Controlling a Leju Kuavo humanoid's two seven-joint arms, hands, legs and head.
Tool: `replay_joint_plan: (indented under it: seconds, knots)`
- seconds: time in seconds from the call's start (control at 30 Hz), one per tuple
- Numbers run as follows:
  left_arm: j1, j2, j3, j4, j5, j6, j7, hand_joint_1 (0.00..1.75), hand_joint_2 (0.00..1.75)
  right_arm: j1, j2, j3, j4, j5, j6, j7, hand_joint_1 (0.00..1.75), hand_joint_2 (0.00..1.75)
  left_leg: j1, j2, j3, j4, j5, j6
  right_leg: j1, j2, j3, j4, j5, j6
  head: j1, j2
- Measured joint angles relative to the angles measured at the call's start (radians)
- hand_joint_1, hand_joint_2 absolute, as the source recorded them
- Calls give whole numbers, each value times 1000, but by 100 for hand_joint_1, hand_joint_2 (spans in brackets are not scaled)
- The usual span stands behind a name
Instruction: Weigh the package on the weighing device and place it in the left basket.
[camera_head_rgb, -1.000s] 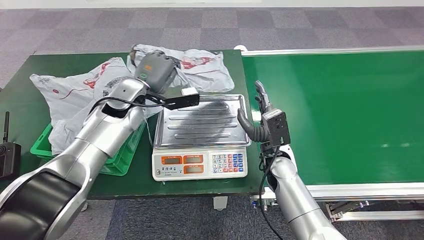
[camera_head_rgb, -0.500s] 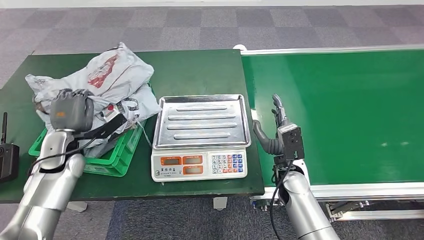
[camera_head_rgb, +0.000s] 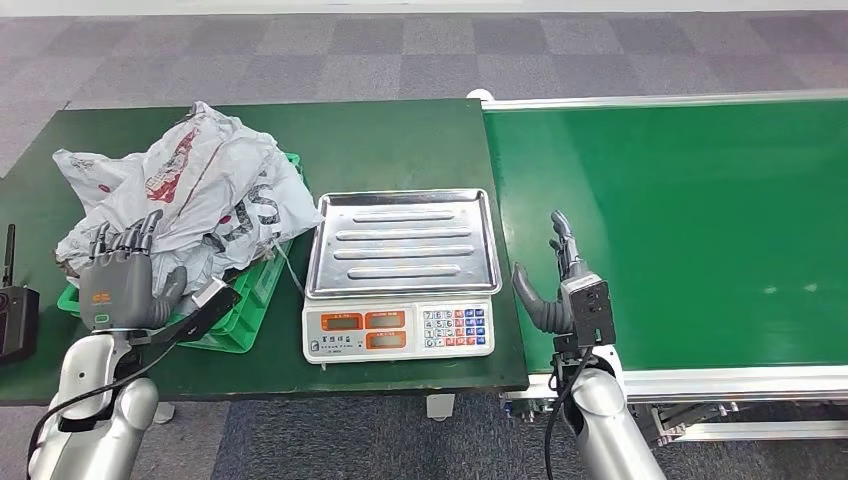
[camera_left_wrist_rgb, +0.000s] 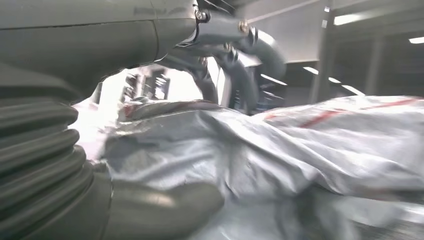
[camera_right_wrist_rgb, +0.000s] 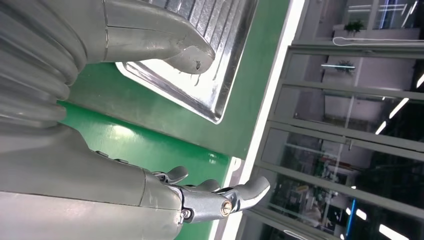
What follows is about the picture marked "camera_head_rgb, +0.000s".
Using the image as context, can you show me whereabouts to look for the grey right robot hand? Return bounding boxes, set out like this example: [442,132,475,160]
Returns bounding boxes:
[511,210,588,333]

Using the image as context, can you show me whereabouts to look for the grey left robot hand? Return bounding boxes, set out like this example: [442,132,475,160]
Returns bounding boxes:
[78,209,189,332]

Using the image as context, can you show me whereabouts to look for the grey courier bag red stamp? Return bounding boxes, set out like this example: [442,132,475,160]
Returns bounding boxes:
[54,100,287,280]

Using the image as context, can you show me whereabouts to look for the black radio device with antenna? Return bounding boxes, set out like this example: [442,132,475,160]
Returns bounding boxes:
[0,223,42,366]

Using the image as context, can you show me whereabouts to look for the green plastic basket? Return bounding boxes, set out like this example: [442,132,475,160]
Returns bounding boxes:
[57,152,303,355]

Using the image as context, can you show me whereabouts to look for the green belt conveyor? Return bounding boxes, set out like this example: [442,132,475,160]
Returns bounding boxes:
[466,88,848,449]

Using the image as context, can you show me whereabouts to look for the electronic scale with steel tray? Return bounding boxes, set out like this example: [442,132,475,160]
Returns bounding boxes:
[301,188,504,366]

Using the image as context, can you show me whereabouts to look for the grey courier bag black letters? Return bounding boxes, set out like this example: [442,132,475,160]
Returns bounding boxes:
[210,168,326,268]

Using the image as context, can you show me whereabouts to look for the dark green table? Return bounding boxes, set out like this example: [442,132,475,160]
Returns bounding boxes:
[0,99,531,406]

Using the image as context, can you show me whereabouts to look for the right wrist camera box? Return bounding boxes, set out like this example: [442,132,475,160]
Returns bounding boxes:
[559,272,618,350]

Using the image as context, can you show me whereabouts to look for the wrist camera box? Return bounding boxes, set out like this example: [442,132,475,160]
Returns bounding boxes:
[148,277,243,346]
[559,272,618,350]

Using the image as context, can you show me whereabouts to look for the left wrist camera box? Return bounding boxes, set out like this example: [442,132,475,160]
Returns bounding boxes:
[148,277,243,346]

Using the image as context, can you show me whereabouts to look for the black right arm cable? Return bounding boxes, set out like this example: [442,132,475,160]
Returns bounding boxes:
[543,347,598,480]

